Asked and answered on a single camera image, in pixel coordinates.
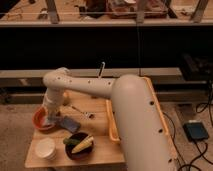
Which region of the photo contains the grey blue towel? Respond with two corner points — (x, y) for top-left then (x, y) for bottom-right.
(46, 115), (61, 125)

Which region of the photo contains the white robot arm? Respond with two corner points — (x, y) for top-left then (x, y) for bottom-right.
(43, 67), (177, 171)

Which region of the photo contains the red bowl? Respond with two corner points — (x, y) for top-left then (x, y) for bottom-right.
(32, 106), (54, 131)

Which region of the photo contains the black bowl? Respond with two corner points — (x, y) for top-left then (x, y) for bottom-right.
(64, 132), (94, 160)

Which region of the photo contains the blue sponge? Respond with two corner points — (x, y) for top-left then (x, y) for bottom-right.
(59, 116), (81, 133)

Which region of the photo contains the green cucumber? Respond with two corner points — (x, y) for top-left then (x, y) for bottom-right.
(63, 138), (80, 145)

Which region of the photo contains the metal spoon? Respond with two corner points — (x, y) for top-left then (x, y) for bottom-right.
(71, 105), (95, 119)

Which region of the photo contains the white cup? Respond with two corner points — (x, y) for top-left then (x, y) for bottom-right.
(35, 138), (56, 160)

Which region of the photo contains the corn cob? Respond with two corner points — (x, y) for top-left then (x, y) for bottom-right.
(72, 136), (94, 154)

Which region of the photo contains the yellow plastic bin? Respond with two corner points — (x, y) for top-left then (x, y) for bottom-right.
(106, 75), (171, 149)

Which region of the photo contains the white utensil in cup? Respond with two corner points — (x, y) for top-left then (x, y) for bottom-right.
(98, 61), (105, 78)

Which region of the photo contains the black foot pedal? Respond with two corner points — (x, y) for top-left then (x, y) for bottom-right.
(183, 122), (209, 142)

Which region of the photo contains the wooden shelf rail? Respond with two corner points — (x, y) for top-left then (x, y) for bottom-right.
(0, 67), (183, 80)

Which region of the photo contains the black cable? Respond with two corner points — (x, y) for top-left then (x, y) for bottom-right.
(162, 99), (213, 171)

